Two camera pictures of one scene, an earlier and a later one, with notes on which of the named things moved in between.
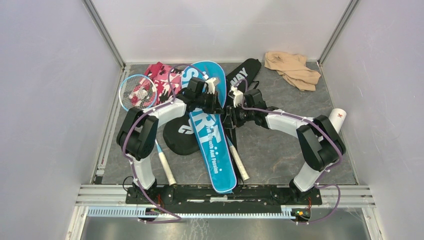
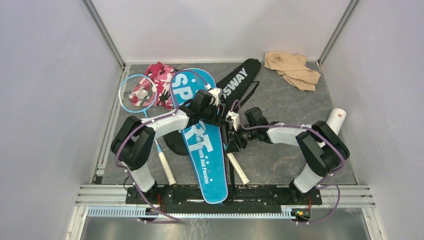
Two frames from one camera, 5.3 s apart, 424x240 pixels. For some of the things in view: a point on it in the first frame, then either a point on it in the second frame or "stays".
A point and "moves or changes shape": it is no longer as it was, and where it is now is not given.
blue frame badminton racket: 139,91 stays
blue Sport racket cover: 210,130 moves or changes shape
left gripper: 216,107 -> 216,119
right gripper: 231,121 -> 237,139
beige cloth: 292,67 stays
